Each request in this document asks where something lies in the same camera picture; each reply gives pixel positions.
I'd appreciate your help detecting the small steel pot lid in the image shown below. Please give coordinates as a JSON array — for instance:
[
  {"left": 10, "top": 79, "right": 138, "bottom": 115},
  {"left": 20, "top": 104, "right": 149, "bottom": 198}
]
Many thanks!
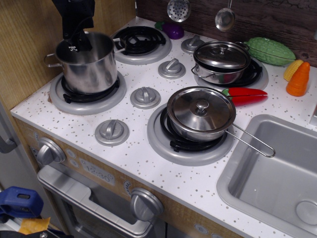
[{"left": 193, "top": 41, "right": 251, "bottom": 69}]

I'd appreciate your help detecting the red toy chili pepper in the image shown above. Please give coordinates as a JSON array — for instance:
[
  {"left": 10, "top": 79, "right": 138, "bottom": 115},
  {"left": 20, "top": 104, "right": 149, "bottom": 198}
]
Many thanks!
[{"left": 222, "top": 87, "right": 268, "bottom": 106}]

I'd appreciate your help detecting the back countertop grey knob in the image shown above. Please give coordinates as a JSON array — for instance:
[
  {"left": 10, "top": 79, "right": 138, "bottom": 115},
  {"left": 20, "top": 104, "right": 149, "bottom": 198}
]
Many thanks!
[{"left": 181, "top": 35, "right": 204, "bottom": 54}]

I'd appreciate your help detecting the centre countertop grey knob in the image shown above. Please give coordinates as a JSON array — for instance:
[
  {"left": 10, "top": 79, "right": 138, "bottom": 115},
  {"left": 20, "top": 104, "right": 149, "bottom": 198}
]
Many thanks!
[{"left": 130, "top": 87, "right": 161, "bottom": 109}]

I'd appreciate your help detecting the front right stove burner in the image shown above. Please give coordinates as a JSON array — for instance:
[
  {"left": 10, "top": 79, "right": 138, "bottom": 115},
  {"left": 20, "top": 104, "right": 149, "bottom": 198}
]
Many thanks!
[{"left": 147, "top": 105, "right": 233, "bottom": 166}]

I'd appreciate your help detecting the grey toy sink basin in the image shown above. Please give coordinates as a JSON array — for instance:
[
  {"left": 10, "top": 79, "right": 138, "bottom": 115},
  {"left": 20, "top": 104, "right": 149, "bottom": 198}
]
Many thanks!
[{"left": 216, "top": 115, "right": 317, "bottom": 238}]

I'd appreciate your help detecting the yellow toy corn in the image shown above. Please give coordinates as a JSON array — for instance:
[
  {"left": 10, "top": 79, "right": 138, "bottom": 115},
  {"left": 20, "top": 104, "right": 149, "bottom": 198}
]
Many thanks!
[{"left": 283, "top": 59, "right": 303, "bottom": 81}]

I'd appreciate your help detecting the steel frying pan lid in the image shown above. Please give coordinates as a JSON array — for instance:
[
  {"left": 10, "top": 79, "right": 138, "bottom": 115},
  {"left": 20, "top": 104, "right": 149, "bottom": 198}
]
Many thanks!
[{"left": 167, "top": 87, "right": 236, "bottom": 132}]

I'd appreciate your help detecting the hanging steel slotted skimmer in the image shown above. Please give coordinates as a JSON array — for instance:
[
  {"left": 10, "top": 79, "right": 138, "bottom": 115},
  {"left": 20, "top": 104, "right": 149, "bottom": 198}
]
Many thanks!
[{"left": 167, "top": 0, "right": 191, "bottom": 22}]

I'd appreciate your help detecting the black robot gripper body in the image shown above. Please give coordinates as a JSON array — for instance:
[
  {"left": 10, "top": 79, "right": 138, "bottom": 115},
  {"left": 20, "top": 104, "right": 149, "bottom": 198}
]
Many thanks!
[{"left": 52, "top": 0, "right": 95, "bottom": 41}]

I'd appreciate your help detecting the blue clamp tool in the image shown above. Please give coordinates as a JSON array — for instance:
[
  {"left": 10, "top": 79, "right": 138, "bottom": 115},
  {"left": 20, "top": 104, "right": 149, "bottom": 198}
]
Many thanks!
[{"left": 0, "top": 186, "right": 44, "bottom": 218}]

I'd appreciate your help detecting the right oven front knob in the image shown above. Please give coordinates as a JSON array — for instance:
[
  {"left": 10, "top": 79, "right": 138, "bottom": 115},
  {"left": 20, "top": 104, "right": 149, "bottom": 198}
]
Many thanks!
[{"left": 130, "top": 187, "right": 164, "bottom": 222}]

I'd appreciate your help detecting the back left stove burner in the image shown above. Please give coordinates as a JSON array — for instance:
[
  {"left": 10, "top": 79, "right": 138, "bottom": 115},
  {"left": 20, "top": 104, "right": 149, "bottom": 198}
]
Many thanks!
[{"left": 112, "top": 26, "right": 172, "bottom": 65}]

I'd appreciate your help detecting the tall stainless steel pot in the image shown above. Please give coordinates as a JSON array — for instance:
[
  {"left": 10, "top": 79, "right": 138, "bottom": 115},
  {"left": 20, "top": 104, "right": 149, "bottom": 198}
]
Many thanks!
[{"left": 44, "top": 32, "right": 120, "bottom": 94}]

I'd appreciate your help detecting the steel frying pan with handle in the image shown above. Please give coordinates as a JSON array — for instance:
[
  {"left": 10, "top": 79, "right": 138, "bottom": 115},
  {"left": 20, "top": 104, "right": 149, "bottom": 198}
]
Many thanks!
[{"left": 166, "top": 86, "right": 276, "bottom": 158}]

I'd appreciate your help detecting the front countertop grey knob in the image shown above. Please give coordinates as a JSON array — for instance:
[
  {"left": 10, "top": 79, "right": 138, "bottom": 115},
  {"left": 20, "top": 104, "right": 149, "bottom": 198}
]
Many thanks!
[{"left": 95, "top": 119, "right": 129, "bottom": 146}]

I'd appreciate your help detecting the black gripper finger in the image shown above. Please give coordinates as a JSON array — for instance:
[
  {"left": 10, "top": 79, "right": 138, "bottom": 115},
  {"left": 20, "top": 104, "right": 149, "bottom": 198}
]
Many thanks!
[
  {"left": 78, "top": 31, "right": 91, "bottom": 51},
  {"left": 66, "top": 37, "right": 79, "bottom": 52}
]

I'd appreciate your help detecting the purple toy eggplant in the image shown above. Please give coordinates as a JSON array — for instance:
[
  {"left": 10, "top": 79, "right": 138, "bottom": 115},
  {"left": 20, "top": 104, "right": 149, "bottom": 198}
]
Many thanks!
[{"left": 155, "top": 21, "right": 184, "bottom": 40}]

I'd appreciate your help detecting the orange toy carrot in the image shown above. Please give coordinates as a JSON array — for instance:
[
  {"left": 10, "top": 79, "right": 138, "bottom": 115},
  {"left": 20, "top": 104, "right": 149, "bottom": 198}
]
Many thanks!
[{"left": 286, "top": 62, "right": 310, "bottom": 97}]

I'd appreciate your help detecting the grey oven door handle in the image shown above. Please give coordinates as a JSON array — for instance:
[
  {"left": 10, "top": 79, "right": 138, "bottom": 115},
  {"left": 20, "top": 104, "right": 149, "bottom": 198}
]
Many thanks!
[{"left": 38, "top": 166, "right": 154, "bottom": 238}]

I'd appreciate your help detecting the middle countertop grey knob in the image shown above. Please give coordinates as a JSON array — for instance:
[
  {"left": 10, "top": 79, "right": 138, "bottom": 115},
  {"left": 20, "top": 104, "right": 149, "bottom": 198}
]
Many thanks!
[{"left": 158, "top": 59, "right": 186, "bottom": 79}]

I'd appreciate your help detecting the green toy bitter gourd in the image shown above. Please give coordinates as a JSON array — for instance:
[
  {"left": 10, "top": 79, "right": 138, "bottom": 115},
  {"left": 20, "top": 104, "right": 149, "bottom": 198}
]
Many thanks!
[{"left": 244, "top": 37, "right": 296, "bottom": 66}]

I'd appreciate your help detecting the left oven front knob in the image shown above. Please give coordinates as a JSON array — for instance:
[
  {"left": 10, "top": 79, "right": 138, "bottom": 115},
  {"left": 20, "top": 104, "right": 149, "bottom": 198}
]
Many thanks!
[{"left": 37, "top": 137, "right": 66, "bottom": 166}]

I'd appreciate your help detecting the grey fridge door handle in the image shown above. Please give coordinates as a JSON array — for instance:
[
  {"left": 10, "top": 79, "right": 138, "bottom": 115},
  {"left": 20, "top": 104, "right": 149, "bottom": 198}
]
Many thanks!
[{"left": 0, "top": 137, "right": 17, "bottom": 154}]

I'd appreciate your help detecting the oven knob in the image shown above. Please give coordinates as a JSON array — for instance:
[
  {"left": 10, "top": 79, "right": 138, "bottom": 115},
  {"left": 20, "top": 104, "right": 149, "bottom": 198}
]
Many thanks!
[
  {"left": 37, "top": 137, "right": 66, "bottom": 166},
  {"left": 130, "top": 187, "right": 164, "bottom": 222}
]

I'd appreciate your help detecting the back right stove burner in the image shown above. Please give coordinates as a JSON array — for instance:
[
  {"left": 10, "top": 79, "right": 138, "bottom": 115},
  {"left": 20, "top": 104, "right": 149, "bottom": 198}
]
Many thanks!
[{"left": 194, "top": 58, "right": 269, "bottom": 91}]

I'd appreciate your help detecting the countertop grey knob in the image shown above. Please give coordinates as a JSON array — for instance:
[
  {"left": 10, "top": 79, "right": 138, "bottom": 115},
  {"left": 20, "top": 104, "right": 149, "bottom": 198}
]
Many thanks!
[
  {"left": 95, "top": 119, "right": 129, "bottom": 146},
  {"left": 181, "top": 35, "right": 204, "bottom": 54},
  {"left": 130, "top": 87, "right": 161, "bottom": 109},
  {"left": 158, "top": 59, "right": 186, "bottom": 79}
]

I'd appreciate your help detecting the small steel two-handled pot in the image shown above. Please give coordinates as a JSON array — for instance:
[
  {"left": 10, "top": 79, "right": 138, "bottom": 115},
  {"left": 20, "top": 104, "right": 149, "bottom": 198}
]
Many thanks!
[{"left": 191, "top": 42, "right": 250, "bottom": 85}]

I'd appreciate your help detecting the yellow cloth scrap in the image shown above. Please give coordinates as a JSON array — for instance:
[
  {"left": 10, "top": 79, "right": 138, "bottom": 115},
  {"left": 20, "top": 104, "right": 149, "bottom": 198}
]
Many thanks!
[{"left": 18, "top": 217, "right": 51, "bottom": 235}]

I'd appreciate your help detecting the front left stove burner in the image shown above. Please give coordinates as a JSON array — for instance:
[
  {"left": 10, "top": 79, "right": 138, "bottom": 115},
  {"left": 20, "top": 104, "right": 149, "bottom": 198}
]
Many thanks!
[{"left": 50, "top": 72, "right": 127, "bottom": 116}]

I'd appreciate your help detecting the hanging steel ladle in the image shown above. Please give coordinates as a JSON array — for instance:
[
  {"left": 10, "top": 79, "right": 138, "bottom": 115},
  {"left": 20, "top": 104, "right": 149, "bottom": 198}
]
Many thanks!
[{"left": 215, "top": 0, "right": 236, "bottom": 32}]

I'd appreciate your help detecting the stove burner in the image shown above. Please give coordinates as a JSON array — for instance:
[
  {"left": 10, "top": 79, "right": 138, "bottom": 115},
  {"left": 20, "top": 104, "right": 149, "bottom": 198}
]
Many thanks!
[
  {"left": 50, "top": 72, "right": 127, "bottom": 116},
  {"left": 147, "top": 105, "right": 233, "bottom": 166},
  {"left": 194, "top": 58, "right": 269, "bottom": 91},
  {"left": 112, "top": 26, "right": 172, "bottom": 65}
]

